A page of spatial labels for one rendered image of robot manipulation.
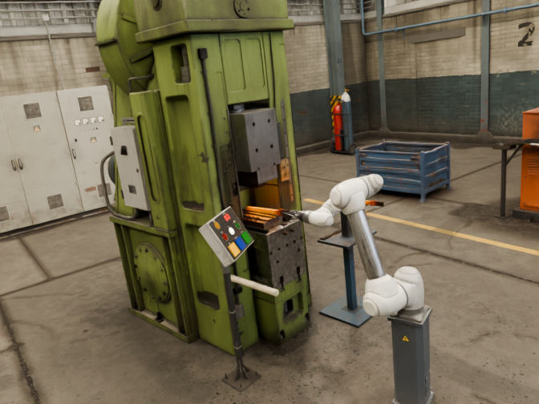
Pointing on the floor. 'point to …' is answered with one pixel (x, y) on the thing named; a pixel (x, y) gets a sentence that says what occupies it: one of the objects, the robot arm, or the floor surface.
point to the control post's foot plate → (241, 378)
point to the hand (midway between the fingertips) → (284, 212)
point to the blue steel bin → (407, 166)
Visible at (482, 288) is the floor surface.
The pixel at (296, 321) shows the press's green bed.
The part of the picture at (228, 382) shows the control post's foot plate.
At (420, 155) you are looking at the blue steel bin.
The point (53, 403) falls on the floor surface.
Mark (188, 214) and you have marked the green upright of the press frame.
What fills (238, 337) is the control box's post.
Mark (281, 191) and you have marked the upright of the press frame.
